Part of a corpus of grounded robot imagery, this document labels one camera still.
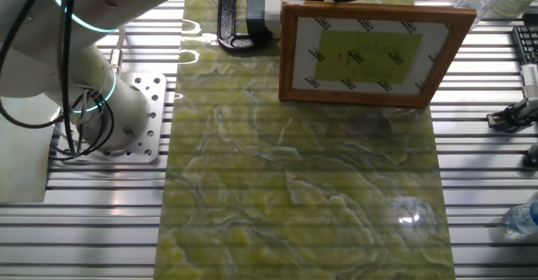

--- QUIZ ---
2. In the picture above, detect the grey white red button box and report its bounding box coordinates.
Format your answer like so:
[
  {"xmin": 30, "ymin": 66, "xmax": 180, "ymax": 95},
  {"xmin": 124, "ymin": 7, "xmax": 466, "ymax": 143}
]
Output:
[{"xmin": 245, "ymin": 0, "xmax": 283, "ymax": 37}]

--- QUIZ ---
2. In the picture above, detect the black C-clamp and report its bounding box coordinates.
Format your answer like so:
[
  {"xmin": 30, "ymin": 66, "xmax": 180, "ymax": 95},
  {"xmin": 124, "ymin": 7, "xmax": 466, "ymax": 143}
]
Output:
[{"xmin": 216, "ymin": 0, "xmax": 272, "ymax": 52}]

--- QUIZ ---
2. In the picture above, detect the green marble pattern mat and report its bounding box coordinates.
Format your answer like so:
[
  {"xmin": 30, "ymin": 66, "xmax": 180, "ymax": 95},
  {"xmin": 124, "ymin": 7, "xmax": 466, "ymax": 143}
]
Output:
[{"xmin": 153, "ymin": 0, "xmax": 457, "ymax": 280}]

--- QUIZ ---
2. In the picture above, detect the black keyboard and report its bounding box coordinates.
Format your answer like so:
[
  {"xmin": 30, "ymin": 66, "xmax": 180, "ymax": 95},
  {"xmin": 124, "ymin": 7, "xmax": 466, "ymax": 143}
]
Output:
[{"xmin": 511, "ymin": 24, "xmax": 538, "ymax": 66}]

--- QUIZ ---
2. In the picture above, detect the blue cap water bottle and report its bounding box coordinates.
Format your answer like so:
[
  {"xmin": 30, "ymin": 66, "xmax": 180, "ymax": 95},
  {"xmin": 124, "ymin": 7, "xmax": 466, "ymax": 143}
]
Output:
[{"xmin": 504, "ymin": 199, "xmax": 538, "ymax": 236}]

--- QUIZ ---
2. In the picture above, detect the wooden picture frame with stand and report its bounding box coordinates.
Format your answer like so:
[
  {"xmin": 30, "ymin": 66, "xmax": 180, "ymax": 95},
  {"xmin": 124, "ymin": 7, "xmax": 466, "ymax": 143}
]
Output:
[{"xmin": 277, "ymin": 1, "xmax": 478, "ymax": 108}]

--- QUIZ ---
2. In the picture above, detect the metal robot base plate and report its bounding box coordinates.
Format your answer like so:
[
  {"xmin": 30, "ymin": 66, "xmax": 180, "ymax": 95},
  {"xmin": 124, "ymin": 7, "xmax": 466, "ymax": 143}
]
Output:
[{"xmin": 52, "ymin": 71, "xmax": 168, "ymax": 165}]

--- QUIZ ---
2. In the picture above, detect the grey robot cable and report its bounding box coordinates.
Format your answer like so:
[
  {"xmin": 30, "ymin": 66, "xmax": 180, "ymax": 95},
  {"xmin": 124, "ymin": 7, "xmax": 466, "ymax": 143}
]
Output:
[{"xmin": 107, "ymin": 27, "xmax": 127, "ymax": 75}]

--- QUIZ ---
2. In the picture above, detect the black base cable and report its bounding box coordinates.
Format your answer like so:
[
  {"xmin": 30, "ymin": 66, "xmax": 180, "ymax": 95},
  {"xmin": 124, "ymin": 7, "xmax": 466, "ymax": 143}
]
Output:
[{"xmin": 0, "ymin": 0, "xmax": 115, "ymax": 160}]

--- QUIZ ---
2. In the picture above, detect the small silver camera on mount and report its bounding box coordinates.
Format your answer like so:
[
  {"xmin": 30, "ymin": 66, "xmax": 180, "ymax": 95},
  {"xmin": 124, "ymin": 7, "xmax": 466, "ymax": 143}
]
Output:
[{"xmin": 486, "ymin": 63, "xmax": 538, "ymax": 132}]

